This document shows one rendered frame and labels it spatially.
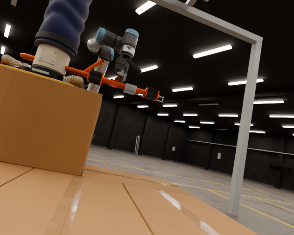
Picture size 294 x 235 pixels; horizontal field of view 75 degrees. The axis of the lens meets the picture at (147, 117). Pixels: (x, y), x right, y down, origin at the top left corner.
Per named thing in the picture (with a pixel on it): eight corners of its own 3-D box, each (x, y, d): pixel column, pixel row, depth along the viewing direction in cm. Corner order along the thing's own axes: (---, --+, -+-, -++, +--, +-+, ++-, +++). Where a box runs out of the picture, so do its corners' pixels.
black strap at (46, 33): (28, 31, 97) (31, 24, 97) (40, 51, 119) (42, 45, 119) (74, 46, 102) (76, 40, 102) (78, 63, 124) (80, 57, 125)
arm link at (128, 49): (133, 53, 128) (136, 47, 119) (131, 60, 127) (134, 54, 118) (120, 49, 126) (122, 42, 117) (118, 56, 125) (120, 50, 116)
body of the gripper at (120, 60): (113, 72, 123) (118, 55, 125) (126, 76, 125) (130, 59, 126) (114, 68, 115) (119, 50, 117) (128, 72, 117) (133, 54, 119)
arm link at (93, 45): (87, 38, 181) (101, 23, 121) (100, 44, 187) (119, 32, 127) (83, 50, 182) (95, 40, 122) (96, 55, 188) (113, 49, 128)
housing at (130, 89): (124, 89, 115) (126, 82, 115) (122, 92, 121) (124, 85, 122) (135, 93, 116) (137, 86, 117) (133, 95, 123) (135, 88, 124)
